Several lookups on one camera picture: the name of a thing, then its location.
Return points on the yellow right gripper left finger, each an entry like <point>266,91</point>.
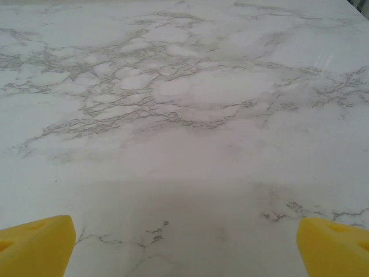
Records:
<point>34,248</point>

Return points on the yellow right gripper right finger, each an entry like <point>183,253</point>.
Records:
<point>334,254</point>

